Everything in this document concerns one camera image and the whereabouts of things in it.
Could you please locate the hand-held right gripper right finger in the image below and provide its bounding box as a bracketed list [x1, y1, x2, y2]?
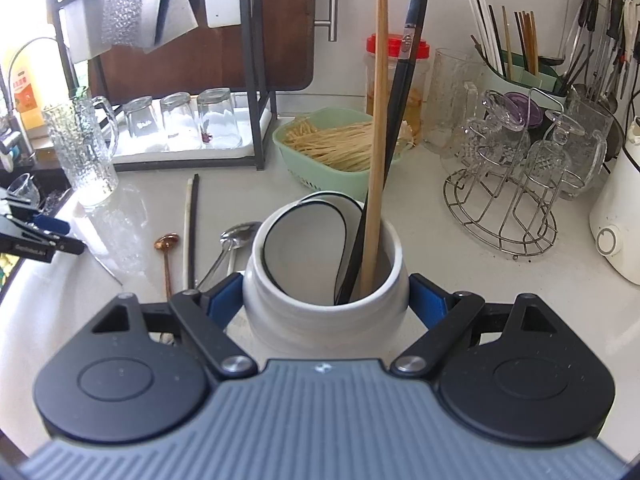
[390, 273, 557, 380]

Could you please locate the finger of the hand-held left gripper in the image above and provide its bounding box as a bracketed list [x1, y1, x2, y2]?
[0, 187, 69, 235]
[0, 227, 87, 264]

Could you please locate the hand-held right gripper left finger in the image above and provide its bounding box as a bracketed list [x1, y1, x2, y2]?
[91, 273, 259, 380]

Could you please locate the black wire loop utensil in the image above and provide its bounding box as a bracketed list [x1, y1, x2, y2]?
[261, 191, 353, 304]

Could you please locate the large steel spoon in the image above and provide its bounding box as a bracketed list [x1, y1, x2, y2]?
[196, 221, 261, 291]

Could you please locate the white chopstick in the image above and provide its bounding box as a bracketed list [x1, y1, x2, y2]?
[182, 178, 196, 283]

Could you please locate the copper spoon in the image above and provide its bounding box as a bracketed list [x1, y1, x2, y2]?
[153, 232, 180, 298]

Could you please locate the white ceramic mug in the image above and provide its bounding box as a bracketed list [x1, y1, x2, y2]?
[242, 191, 412, 361]

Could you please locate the black chopstick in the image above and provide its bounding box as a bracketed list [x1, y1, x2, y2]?
[190, 174, 201, 283]
[336, 0, 428, 306]

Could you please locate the wooden chopstick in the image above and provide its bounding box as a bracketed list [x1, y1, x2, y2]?
[361, 0, 389, 288]

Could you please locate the row of hanging utensils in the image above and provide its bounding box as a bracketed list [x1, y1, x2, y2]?
[557, 0, 640, 111]

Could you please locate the small stemmed glass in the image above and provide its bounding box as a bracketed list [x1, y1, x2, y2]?
[7, 173, 41, 207]

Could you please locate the textured glass pitcher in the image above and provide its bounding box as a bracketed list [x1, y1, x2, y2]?
[42, 94, 121, 209]

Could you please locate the orange dish soap bottle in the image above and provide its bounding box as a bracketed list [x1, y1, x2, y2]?
[10, 55, 47, 131]

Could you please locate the clear glass cup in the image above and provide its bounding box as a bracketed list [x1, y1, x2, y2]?
[122, 96, 166, 153]
[196, 88, 243, 150]
[160, 92, 203, 151]

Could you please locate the white tray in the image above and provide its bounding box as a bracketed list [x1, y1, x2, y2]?
[107, 105, 273, 166]

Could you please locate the green plastic basket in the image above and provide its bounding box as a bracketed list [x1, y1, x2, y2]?
[272, 107, 416, 187]

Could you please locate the glass goblet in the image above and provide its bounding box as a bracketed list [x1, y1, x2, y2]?
[525, 109, 586, 196]
[462, 91, 531, 186]

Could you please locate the black metal rack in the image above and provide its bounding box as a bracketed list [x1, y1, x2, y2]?
[45, 0, 278, 171]

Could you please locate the curved steel faucet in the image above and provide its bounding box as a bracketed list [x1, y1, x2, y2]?
[7, 36, 63, 93]

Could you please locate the red lid plastic jar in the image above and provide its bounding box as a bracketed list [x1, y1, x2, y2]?
[365, 33, 431, 146]

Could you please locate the tall clear glass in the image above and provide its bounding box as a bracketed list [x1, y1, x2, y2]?
[425, 48, 493, 161]

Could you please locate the purple lid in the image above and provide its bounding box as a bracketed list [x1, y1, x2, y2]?
[502, 91, 543, 128]

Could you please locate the white electric cooker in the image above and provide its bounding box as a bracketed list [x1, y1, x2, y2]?
[589, 115, 640, 286]

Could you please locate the silver textured mat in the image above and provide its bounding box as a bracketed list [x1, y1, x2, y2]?
[101, 0, 198, 53]

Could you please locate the clear glass jug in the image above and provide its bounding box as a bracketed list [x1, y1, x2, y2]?
[565, 87, 621, 198]

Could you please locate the green chopstick caddy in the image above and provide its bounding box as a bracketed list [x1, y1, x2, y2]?
[472, 57, 568, 98]

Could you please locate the bunch of chopsticks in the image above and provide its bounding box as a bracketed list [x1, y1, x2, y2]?
[467, 0, 541, 81]

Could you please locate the dark wooden cutting board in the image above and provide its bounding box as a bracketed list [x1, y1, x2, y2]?
[89, 0, 341, 92]

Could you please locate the wire glass rack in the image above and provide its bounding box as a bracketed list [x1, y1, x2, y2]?
[442, 87, 566, 262]

